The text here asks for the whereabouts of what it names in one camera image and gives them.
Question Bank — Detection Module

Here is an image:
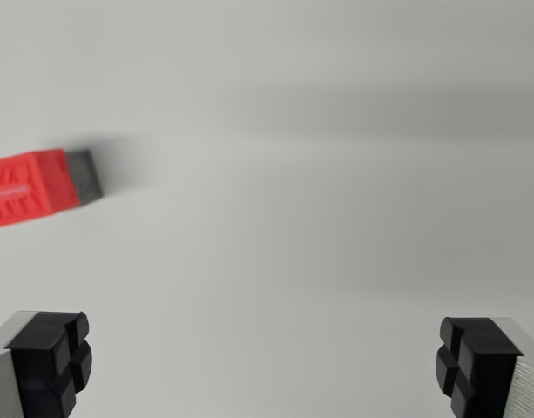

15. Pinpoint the grey embossed cube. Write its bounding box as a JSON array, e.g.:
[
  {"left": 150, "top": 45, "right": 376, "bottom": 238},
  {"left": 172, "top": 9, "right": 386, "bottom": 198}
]
[{"left": 64, "top": 148, "right": 105, "bottom": 206}]

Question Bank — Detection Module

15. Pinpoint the red embossed cube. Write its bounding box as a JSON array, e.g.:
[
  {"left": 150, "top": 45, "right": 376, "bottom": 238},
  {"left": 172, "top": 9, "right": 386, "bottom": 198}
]
[{"left": 0, "top": 147, "right": 83, "bottom": 230}]

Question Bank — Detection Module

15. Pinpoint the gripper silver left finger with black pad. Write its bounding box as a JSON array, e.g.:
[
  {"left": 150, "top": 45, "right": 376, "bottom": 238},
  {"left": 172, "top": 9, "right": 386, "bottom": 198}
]
[{"left": 0, "top": 310, "right": 94, "bottom": 418}]

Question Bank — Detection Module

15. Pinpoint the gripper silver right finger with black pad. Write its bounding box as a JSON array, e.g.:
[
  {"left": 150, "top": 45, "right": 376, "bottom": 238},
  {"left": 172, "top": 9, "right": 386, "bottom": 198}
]
[{"left": 435, "top": 316, "right": 534, "bottom": 418}]

